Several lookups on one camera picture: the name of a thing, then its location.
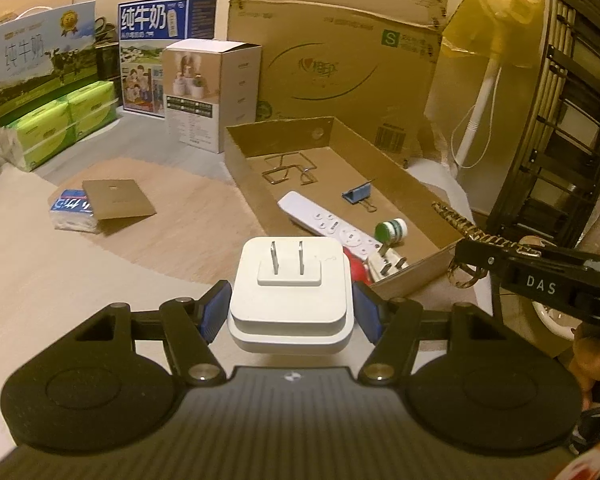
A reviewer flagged metal wire holder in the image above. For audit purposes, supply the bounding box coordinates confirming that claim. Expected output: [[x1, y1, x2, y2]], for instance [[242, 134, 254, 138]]
[[261, 151, 320, 187]]

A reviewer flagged person's right hand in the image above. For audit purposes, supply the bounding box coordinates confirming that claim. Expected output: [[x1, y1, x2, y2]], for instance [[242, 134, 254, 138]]
[[570, 327, 600, 411]]

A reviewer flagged large brown cardboard box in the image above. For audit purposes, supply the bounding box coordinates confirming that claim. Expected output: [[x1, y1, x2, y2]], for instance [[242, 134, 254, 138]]
[[226, 0, 453, 168]]

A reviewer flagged blue milk carton box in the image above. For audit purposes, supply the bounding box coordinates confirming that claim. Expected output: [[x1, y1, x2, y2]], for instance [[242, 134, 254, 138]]
[[117, 0, 217, 118]]

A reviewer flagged beige travel plug adapter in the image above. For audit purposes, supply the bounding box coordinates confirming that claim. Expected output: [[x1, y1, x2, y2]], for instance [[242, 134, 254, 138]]
[[366, 245, 410, 285]]

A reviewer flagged blue binder clip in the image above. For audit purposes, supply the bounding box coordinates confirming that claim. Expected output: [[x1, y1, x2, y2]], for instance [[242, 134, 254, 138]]
[[341, 179, 381, 213]]

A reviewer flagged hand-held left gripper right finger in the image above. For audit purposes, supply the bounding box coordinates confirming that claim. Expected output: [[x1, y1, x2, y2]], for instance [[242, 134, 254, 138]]
[[352, 280, 518, 387]]

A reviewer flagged shallow cardboard tray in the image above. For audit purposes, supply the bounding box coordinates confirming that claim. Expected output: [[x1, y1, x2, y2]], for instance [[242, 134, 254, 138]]
[[224, 116, 473, 301]]

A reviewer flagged small tissue packet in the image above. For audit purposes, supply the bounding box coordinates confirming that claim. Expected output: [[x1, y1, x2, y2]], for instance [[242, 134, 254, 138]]
[[49, 189, 101, 233]]

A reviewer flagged white product box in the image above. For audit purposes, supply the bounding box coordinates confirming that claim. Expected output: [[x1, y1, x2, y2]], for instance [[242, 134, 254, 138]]
[[162, 39, 262, 155]]

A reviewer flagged white charger plug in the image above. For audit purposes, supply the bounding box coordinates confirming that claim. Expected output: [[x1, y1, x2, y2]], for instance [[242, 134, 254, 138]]
[[226, 236, 356, 356]]

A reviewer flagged red toy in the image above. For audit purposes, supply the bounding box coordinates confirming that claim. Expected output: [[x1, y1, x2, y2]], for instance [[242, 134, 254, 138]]
[[341, 249, 370, 286]]

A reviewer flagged green cow milk carton box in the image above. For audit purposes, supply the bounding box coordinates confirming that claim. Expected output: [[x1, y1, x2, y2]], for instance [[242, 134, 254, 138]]
[[0, 1, 101, 128]]

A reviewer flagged brown cardboard card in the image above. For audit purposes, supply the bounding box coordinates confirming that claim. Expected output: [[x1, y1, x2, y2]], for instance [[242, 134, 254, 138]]
[[81, 178, 157, 222]]

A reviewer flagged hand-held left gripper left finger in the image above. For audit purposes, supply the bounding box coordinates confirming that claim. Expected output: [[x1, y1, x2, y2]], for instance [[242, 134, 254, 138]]
[[72, 280, 233, 387]]

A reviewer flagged white remote control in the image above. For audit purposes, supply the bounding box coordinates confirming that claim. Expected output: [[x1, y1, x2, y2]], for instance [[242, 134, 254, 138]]
[[277, 191, 383, 261]]

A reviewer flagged braided lanyard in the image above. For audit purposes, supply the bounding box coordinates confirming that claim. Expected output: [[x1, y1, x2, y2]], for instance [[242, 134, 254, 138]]
[[431, 201, 541, 288]]

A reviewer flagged green capped small bottle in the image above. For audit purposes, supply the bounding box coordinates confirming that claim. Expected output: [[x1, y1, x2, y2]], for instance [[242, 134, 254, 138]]
[[375, 217, 409, 245]]

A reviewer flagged black metal rack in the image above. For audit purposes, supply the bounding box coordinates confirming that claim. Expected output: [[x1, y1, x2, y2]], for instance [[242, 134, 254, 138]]
[[485, 0, 600, 251]]

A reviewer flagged green tissue packs bundle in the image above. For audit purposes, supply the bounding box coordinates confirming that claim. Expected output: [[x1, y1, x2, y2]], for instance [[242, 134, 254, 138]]
[[0, 80, 118, 173]]

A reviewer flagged white standing fan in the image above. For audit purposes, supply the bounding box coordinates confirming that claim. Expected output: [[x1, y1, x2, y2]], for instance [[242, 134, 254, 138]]
[[442, 0, 551, 171]]

